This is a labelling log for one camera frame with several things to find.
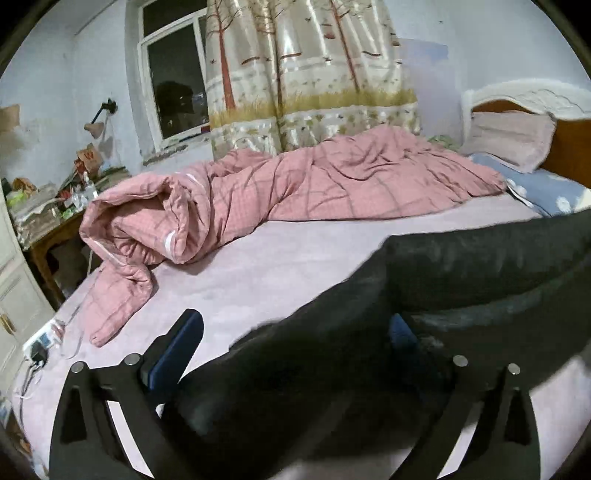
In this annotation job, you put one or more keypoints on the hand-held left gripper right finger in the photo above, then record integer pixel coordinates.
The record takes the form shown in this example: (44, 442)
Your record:
(400, 332)

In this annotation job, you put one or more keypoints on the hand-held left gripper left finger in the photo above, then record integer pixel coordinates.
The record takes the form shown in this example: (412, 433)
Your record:
(178, 355)

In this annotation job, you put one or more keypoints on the black garment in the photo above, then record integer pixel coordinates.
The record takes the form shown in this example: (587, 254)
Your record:
(323, 369)

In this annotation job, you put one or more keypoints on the bed with pink sheet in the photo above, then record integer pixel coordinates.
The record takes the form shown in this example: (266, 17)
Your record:
(254, 267)

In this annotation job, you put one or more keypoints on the white power strip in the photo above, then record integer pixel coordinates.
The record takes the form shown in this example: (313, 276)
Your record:
(44, 339)

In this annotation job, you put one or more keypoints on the black charger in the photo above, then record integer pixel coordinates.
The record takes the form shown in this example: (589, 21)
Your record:
(39, 356)

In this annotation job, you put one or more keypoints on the pink checked quilt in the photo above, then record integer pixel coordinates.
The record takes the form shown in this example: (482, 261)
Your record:
(323, 184)

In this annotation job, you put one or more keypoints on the white wardrobe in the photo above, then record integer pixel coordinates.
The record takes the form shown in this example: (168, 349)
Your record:
(18, 295)

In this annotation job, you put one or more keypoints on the wooden desk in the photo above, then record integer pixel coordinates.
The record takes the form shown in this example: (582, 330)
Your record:
(46, 240)

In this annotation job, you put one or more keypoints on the clear bottle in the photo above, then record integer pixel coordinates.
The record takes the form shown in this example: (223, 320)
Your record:
(89, 189)

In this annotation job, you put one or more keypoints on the floral cloth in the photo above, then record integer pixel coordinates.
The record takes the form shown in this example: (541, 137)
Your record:
(444, 142)

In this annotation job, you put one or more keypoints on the blue pillow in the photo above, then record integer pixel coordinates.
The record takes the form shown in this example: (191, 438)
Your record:
(545, 189)

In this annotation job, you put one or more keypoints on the small cardboard box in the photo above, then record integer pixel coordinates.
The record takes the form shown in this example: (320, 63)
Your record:
(87, 156)

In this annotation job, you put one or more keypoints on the pink pillow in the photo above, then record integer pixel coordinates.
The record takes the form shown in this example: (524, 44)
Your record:
(508, 138)

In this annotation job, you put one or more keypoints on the wooden headboard with white trim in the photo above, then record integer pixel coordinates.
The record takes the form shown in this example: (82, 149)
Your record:
(572, 147)

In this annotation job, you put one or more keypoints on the tree print curtain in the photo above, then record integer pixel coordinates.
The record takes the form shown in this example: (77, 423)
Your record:
(300, 69)

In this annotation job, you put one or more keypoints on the window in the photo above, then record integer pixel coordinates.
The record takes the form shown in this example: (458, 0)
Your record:
(175, 69)

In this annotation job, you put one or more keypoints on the wall lamp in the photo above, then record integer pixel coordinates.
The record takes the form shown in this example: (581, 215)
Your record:
(94, 128)

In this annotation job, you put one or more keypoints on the pale wall sheet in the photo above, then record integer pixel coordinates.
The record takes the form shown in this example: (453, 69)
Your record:
(425, 50)

